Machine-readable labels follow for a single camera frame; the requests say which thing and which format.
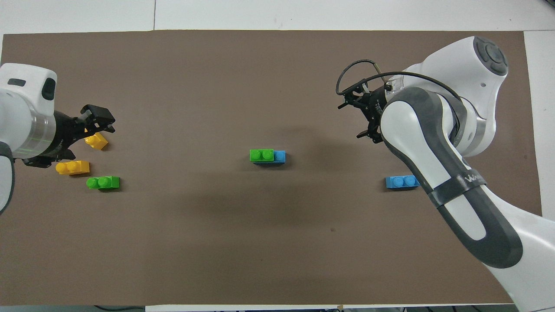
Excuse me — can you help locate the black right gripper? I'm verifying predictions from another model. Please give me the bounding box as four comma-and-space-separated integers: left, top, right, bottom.
338, 85, 393, 144

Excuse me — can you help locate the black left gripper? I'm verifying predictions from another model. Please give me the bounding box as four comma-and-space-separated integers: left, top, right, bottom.
22, 104, 117, 169

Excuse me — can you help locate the blue three-stud brick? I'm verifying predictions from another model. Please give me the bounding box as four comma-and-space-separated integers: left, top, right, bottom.
253, 150, 287, 165
385, 175, 420, 189

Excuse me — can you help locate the green two-stud brick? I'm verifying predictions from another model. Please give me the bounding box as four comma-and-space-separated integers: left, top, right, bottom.
86, 176, 120, 190
249, 149, 274, 163

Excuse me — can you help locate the yellow two-stud brick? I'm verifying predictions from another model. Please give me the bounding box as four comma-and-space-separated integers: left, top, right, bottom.
55, 160, 90, 176
85, 132, 108, 151

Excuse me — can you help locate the brown table mat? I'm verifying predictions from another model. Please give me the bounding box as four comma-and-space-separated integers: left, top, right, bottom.
0, 29, 542, 306

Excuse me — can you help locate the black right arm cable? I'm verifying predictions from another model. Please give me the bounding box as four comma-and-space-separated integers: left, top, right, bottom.
335, 60, 463, 103

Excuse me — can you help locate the thin black floor cable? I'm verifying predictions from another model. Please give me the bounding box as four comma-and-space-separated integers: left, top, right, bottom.
94, 305, 146, 312

